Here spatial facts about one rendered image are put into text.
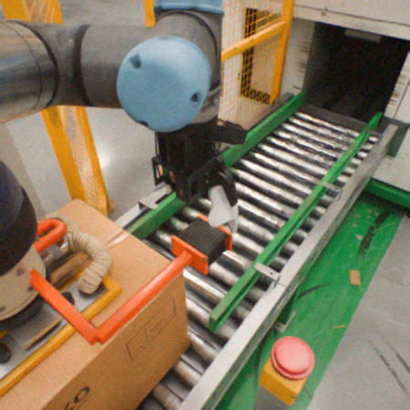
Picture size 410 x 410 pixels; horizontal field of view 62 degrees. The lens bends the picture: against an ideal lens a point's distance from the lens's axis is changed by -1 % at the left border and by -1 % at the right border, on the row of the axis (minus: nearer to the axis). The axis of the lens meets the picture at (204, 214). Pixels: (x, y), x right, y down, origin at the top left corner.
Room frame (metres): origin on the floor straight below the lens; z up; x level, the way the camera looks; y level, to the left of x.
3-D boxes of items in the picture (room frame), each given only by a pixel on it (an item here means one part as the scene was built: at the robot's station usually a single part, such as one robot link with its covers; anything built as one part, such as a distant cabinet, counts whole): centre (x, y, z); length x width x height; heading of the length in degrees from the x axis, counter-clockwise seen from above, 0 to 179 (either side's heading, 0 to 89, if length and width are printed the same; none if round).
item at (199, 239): (0.44, 0.00, 1.08); 0.09 x 0.08 x 0.05; 50
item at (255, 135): (1.46, -0.12, 0.60); 1.60 x 0.10 x 0.09; 142
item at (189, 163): (0.42, 0.02, 1.31); 0.09 x 0.08 x 0.12; 140
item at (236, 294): (1.13, -0.54, 0.60); 1.60 x 0.10 x 0.09; 142
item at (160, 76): (0.33, 0.05, 1.46); 0.11 x 0.11 x 0.08; 82
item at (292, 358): (0.24, -0.15, 1.02); 0.07 x 0.07 x 0.04
